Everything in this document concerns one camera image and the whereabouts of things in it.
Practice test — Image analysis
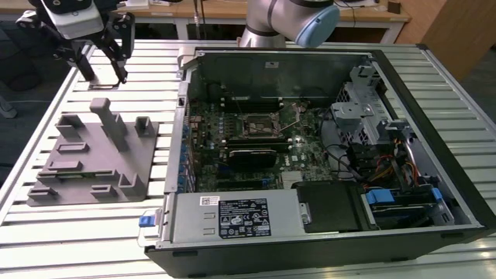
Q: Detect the small graphics card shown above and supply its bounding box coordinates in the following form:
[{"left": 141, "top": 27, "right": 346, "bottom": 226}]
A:
[{"left": 226, "top": 148, "right": 278, "bottom": 170}]

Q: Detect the metal disk bay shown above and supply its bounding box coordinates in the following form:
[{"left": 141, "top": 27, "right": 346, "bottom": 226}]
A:
[{"left": 360, "top": 185, "right": 457, "bottom": 231}]

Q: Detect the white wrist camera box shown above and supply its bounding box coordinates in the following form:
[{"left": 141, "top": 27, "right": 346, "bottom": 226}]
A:
[{"left": 40, "top": 0, "right": 106, "bottom": 40}]

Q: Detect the grey chair leg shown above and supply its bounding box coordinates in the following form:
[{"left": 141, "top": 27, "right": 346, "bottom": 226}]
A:
[{"left": 0, "top": 94, "right": 18, "bottom": 119}]

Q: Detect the grey case release handle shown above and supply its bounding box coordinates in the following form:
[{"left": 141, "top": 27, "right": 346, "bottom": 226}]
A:
[{"left": 176, "top": 47, "right": 198, "bottom": 80}]

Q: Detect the grey power supply unit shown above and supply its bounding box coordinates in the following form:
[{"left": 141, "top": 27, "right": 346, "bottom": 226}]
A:
[{"left": 169, "top": 191, "right": 309, "bottom": 244}]

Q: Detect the silver chipset heatsink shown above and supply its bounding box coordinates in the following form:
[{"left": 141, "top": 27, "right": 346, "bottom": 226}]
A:
[{"left": 280, "top": 171, "right": 304, "bottom": 183}]

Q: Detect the metal drive cage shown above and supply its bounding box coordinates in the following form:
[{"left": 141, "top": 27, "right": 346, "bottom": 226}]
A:
[{"left": 329, "top": 65, "right": 394, "bottom": 146}]

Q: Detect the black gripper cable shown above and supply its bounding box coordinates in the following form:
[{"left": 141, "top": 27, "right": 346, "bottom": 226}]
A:
[{"left": 193, "top": 0, "right": 204, "bottom": 28}]

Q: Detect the wooden desk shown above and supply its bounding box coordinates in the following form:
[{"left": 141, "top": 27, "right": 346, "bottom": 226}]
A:
[{"left": 0, "top": 0, "right": 412, "bottom": 44}]

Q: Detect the black RAM slot bank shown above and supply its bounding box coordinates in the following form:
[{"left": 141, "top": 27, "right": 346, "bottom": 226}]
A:
[
  {"left": 225, "top": 137, "right": 290, "bottom": 152},
  {"left": 218, "top": 95, "right": 284, "bottom": 113}
]

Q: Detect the metal socket locking lever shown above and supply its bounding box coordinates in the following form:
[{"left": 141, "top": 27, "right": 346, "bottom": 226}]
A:
[
  {"left": 280, "top": 116, "right": 302, "bottom": 132},
  {"left": 230, "top": 91, "right": 244, "bottom": 115}
]

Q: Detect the blue disk carrier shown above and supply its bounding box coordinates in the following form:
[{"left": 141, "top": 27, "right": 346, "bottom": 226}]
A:
[{"left": 365, "top": 188, "right": 397, "bottom": 208}]

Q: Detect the black open PC case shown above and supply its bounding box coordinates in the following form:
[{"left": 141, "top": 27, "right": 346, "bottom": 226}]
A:
[{"left": 137, "top": 46, "right": 494, "bottom": 279}]

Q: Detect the coloured wire bundle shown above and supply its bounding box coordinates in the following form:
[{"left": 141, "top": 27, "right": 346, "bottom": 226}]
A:
[{"left": 369, "top": 138, "right": 422, "bottom": 192}]

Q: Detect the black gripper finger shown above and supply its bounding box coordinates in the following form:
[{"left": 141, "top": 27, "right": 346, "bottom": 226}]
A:
[
  {"left": 100, "top": 11, "right": 136, "bottom": 85},
  {"left": 14, "top": 10, "right": 98, "bottom": 83}
]

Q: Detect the grey parts rack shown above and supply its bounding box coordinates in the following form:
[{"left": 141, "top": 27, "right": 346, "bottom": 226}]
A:
[{"left": 25, "top": 98, "right": 160, "bottom": 208}]

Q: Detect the black wire loop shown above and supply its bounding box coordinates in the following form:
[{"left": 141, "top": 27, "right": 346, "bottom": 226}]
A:
[{"left": 322, "top": 142, "right": 368, "bottom": 183}]

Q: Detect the wooden cabinet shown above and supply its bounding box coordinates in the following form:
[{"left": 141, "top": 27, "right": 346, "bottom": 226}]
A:
[{"left": 394, "top": 0, "right": 496, "bottom": 84}]

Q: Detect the black waste bin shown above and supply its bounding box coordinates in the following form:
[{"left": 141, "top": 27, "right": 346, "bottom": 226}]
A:
[{"left": 0, "top": 22, "right": 50, "bottom": 91}]

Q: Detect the green motherboard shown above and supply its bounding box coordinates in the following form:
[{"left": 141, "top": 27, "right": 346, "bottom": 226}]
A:
[{"left": 184, "top": 100, "right": 341, "bottom": 195}]

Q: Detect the CPU socket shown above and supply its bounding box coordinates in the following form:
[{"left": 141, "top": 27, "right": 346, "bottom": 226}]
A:
[{"left": 238, "top": 112, "right": 282, "bottom": 140}]

